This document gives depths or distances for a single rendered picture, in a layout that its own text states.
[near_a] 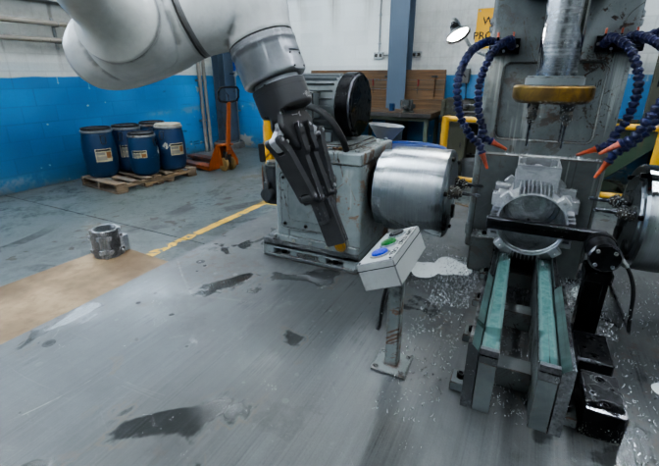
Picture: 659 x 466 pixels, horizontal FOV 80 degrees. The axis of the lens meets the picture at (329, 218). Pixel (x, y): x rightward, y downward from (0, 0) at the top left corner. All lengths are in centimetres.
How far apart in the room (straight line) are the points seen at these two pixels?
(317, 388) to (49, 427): 46
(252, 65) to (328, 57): 654
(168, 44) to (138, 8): 5
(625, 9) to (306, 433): 124
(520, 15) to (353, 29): 565
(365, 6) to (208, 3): 634
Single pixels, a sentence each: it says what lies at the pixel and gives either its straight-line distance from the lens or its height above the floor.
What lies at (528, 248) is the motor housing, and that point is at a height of 94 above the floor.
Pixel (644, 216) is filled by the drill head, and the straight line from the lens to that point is 108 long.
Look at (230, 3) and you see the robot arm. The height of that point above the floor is 144.
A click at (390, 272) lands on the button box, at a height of 105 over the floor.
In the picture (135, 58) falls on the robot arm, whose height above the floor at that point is 138.
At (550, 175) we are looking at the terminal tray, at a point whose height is 113.
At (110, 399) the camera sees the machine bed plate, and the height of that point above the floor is 80.
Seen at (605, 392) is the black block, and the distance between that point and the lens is 86.
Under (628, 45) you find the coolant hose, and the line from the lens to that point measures 122.
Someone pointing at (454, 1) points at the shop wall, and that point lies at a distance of 648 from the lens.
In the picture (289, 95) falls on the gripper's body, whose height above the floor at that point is 133.
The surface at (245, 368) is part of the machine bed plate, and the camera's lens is 87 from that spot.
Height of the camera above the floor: 136
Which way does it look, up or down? 20 degrees down
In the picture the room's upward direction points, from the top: straight up
